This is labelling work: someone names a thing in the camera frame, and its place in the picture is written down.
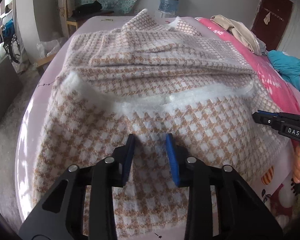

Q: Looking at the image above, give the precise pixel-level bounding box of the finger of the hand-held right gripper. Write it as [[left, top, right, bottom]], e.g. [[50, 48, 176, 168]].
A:
[[252, 111, 282, 131]]

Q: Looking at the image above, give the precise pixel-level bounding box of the brown door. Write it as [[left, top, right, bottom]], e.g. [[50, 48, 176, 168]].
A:
[[251, 0, 295, 52]]

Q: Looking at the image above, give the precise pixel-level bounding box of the wooden chair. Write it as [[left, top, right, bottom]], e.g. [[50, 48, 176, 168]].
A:
[[61, 0, 115, 37]]

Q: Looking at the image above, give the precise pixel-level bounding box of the wooden stool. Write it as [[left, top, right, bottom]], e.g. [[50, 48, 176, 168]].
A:
[[36, 54, 59, 74]]

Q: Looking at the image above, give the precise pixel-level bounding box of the bicycle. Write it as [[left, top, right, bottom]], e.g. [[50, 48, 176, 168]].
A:
[[1, 21, 23, 63]]

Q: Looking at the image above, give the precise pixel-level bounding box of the beige clothes pile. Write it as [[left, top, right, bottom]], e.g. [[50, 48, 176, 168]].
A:
[[210, 15, 267, 55]]

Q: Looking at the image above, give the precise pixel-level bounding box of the dark grey cabinet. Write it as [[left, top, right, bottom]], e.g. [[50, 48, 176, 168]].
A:
[[0, 57, 24, 129]]

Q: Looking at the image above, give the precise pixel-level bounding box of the beige white checked sweater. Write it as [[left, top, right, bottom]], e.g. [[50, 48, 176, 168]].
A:
[[32, 9, 284, 233]]

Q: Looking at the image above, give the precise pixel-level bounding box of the blue water bottle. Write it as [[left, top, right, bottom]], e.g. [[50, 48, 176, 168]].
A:
[[158, 0, 181, 15]]

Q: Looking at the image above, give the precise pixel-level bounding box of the clear plastic bag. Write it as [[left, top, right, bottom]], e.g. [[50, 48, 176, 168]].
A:
[[37, 38, 65, 57]]

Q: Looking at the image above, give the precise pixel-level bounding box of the black bag on chair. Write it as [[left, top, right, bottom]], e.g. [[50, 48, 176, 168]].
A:
[[72, 1, 103, 15]]

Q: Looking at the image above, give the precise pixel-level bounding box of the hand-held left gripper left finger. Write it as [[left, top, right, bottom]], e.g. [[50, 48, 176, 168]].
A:
[[18, 133, 136, 240]]

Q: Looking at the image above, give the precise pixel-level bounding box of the pink flower print blanket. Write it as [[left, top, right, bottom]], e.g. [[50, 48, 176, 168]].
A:
[[195, 17, 300, 228]]

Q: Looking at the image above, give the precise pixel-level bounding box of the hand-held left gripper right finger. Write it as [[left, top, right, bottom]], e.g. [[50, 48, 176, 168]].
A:
[[166, 133, 283, 240]]

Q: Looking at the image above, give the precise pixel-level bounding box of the bed with pink printed sheet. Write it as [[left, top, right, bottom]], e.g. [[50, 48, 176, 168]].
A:
[[15, 15, 300, 240]]

